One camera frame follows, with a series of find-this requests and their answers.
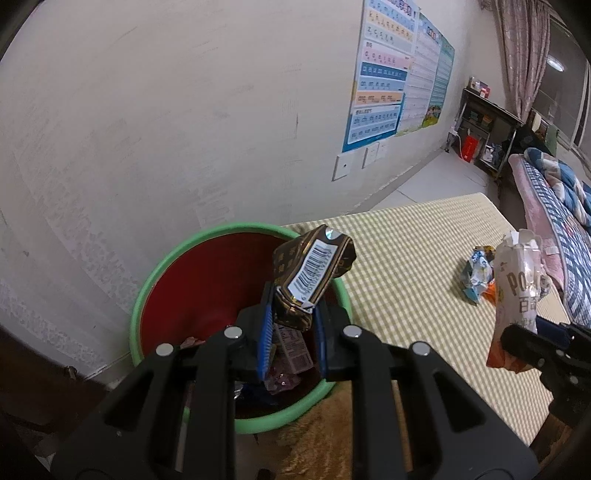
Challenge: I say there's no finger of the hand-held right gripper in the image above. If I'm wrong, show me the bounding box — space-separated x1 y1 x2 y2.
501 324 578 371
536 318 591 346

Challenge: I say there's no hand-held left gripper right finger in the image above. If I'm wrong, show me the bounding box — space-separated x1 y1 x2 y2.
314 300 541 480

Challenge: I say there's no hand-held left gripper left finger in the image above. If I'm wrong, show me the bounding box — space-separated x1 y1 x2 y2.
48 281 278 480

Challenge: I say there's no pink plastic bag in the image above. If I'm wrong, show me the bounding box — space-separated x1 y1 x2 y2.
265 371 301 394

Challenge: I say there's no white orange snack bag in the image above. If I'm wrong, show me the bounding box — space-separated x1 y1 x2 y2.
486 228 550 374

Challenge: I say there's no dark brown barcode packet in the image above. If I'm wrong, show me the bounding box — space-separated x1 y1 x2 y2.
270 225 355 332

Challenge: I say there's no blue white wrapper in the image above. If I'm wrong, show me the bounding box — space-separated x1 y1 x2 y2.
462 244 496 305

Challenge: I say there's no green red trash bin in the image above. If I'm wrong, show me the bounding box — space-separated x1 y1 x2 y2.
129 222 354 435

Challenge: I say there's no tan plush toy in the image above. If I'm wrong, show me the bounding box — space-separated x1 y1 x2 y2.
272 383 416 480

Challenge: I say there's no yellow checkered tablecloth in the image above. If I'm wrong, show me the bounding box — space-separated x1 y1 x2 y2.
281 193 573 446

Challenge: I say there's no blue plaid blanket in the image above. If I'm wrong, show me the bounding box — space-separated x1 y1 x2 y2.
524 147 591 227

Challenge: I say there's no dark jacket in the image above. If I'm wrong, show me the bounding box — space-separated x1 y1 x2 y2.
512 124 548 155

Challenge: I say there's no dark metal desk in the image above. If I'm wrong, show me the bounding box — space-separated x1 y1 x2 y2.
455 87 525 185

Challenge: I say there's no dark wooden cabinet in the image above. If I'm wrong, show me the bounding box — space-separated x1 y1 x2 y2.
0 323 112 437

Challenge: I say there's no sliding window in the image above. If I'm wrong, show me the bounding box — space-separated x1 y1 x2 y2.
531 14 591 153

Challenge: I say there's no pink patterned curtain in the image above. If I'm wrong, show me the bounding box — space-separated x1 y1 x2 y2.
496 0 552 123

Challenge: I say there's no green table wall poster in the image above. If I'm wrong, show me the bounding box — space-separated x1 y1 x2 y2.
422 34 455 127

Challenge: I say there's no blue alphabet wall poster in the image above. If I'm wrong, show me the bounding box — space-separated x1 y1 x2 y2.
342 0 421 154

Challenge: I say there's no pale chart wall poster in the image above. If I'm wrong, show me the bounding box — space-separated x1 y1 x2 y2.
394 13 445 138

